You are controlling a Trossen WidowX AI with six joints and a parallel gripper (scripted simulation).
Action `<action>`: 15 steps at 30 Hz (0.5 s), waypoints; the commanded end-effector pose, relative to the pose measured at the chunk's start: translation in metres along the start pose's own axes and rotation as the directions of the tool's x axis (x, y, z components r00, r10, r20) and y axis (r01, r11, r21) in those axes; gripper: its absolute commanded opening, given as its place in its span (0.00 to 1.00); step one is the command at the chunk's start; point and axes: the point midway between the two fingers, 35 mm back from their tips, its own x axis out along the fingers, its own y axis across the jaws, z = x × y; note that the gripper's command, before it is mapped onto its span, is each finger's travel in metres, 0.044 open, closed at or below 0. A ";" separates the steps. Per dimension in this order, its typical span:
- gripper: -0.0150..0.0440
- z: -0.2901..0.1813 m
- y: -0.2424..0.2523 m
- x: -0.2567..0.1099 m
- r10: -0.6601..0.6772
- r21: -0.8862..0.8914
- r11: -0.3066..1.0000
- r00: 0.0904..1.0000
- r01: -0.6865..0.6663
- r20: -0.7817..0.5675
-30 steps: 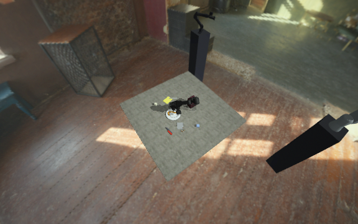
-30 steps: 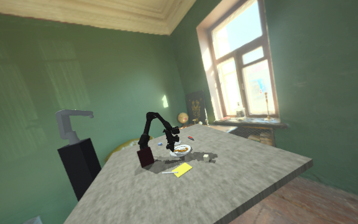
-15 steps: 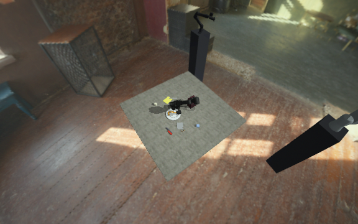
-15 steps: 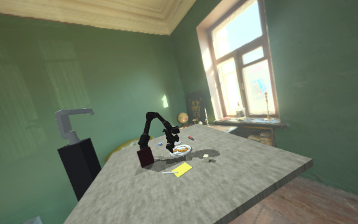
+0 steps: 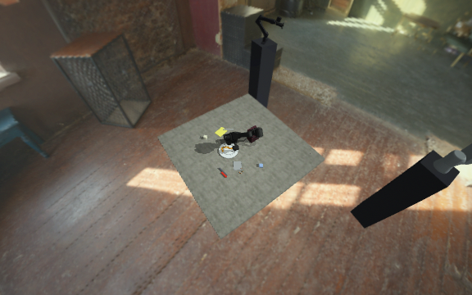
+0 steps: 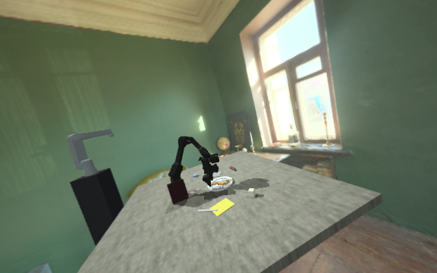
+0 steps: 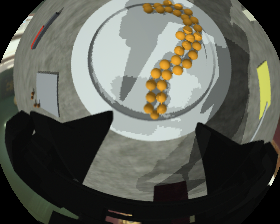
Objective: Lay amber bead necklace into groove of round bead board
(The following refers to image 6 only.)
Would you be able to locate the yellow flat rectangular pad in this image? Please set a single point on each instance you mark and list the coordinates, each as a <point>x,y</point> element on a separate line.
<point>222,206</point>

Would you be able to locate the small cream cube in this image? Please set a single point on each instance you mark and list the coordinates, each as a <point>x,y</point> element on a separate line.
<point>252,192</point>

